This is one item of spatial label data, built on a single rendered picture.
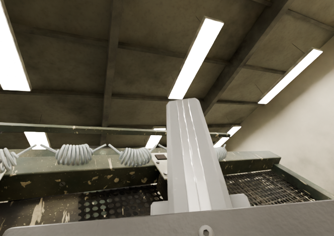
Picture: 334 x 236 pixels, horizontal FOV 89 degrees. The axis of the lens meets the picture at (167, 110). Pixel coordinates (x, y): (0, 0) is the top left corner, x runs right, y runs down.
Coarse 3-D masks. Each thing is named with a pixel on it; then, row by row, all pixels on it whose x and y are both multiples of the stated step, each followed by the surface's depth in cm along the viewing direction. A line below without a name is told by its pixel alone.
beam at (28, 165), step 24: (24, 168) 55; (48, 168) 58; (72, 168) 60; (96, 168) 64; (120, 168) 68; (144, 168) 73; (240, 168) 104; (264, 168) 117; (0, 192) 52; (24, 192) 55; (48, 192) 58; (72, 192) 62
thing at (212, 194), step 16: (192, 112) 8; (192, 128) 7; (192, 144) 6; (208, 144) 6; (192, 160) 6; (208, 160) 6; (208, 176) 5; (208, 192) 5; (224, 192) 5; (208, 208) 5; (224, 208) 5
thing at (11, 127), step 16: (0, 128) 47; (16, 128) 49; (32, 128) 50; (48, 128) 52; (64, 128) 54; (80, 128) 56; (96, 128) 59; (112, 128) 62; (64, 160) 50; (128, 160) 63; (144, 160) 65
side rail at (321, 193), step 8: (272, 168) 120; (280, 168) 116; (288, 176) 111; (296, 176) 109; (296, 184) 107; (304, 184) 103; (312, 184) 103; (312, 192) 100; (320, 192) 97; (328, 192) 98
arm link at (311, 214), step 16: (240, 208) 4; (256, 208) 3; (272, 208) 3; (288, 208) 3; (304, 208) 3; (320, 208) 3; (48, 224) 4; (64, 224) 4; (80, 224) 4; (96, 224) 4; (112, 224) 4; (128, 224) 4; (144, 224) 4; (160, 224) 4; (176, 224) 3; (192, 224) 3; (208, 224) 3; (224, 224) 3; (240, 224) 3; (256, 224) 3; (272, 224) 3; (288, 224) 3; (304, 224) 3; (320, 224) 3
